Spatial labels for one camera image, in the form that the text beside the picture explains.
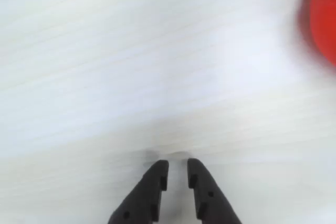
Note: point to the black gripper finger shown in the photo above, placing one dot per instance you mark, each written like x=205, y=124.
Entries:
x=210, y=195
x=143, y=197

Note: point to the red rubber duck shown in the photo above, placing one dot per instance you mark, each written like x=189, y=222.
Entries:
x=321, y=16

